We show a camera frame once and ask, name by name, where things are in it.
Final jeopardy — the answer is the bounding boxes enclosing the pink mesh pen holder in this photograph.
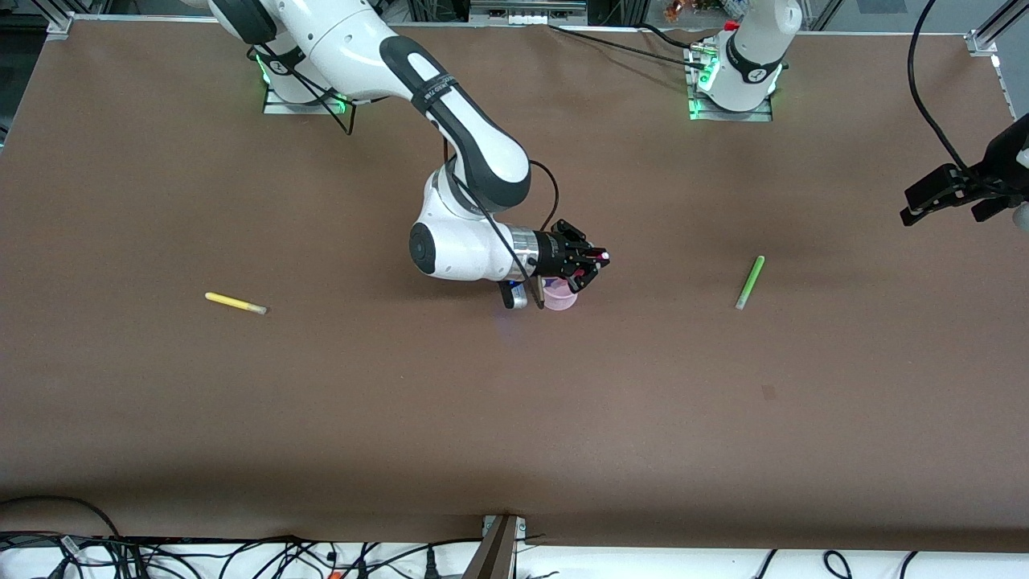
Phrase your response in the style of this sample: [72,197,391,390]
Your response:
[537,276,580,312]

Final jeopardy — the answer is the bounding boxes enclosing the green marker pen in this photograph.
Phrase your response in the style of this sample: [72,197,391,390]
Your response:
[735,255,766,311]

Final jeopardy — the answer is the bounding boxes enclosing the grey metal equipment box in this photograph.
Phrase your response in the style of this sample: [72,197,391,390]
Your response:
[469,0,589,27]

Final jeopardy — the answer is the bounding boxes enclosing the yellow marker pen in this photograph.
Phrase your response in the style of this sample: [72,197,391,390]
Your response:
[204,291,268,316]

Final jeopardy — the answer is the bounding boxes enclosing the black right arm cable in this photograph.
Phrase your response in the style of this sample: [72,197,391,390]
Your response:
[265,48,561,311]

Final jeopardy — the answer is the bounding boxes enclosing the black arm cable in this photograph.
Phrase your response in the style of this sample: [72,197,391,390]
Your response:
[265,48,561,311]
[907,0,974,175]

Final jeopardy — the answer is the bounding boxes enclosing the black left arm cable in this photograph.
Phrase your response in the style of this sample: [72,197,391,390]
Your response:
[907,0,974,175]

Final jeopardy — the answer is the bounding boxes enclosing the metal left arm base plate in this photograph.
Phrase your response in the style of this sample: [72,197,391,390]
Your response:
[687,44,774,123]

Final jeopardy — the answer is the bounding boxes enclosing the long black table cable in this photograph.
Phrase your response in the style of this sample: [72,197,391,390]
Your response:
[549,24,697,68]

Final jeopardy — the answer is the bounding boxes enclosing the short black table cable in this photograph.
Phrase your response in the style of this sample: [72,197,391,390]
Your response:
[641,23,699,52]

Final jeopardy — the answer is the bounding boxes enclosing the aluminium table frame bracket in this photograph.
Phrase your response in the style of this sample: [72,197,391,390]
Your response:
[462,515,527,579]

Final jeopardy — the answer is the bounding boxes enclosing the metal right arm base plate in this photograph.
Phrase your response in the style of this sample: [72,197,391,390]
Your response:
[263,80,351,115]

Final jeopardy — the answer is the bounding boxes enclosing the tangled black floor cables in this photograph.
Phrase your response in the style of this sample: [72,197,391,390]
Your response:
[0,531,483,579]

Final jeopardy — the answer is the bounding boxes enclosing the black floor cable arc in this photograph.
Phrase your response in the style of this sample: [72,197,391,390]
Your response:
[0,495,123,541]

